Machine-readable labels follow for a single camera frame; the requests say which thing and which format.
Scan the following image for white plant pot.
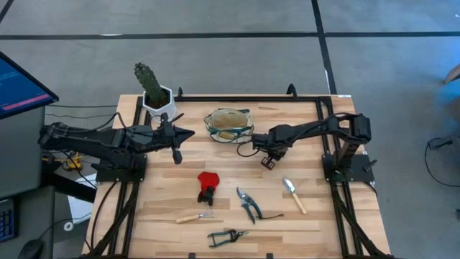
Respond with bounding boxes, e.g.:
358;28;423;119
142;85;178;124

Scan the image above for black keyboard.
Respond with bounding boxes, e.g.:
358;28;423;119
0;196;18;242

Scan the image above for beige green gardening bag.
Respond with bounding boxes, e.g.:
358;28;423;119
203;107;255;145

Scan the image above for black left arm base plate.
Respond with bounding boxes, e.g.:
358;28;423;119
91;154;148;183

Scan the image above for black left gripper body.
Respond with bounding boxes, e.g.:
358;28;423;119
153;112;179;150

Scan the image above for black floor cable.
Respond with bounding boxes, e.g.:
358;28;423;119
45;113;116;120

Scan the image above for narrow trowel wooden handle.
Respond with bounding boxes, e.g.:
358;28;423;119
282;178;308;215

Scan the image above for yellow device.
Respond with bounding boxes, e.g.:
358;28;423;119
63;153;83;172

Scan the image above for grey desk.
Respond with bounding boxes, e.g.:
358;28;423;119
0;106;55;259

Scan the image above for computer monitor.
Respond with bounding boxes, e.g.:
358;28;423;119
0;51;60;120

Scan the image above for red black garden glove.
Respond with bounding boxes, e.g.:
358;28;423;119
196;171;221;207

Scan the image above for black cart leg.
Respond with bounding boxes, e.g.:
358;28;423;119
42;168;98;203

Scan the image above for black aluminium table frame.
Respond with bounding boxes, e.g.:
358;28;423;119
81;84;396;259

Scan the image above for green pruning shears with strap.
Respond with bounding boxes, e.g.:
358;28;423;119
236;186;285;225

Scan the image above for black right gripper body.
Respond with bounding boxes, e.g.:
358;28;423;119
265;124;290;155

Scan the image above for hand rake wooden handle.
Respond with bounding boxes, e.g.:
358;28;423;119
175;209;214;224

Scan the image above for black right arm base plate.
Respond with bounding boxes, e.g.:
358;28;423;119
322;153;378;183

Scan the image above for green cactus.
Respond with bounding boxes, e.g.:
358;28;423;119
134;62;170;108

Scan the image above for black computer mouse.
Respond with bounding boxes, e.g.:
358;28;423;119
17;239;45;259

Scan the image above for green straight-blade garden shears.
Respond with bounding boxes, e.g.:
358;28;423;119
207;229;249;248

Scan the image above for white paper sheet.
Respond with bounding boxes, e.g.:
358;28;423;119
67;174;98;226

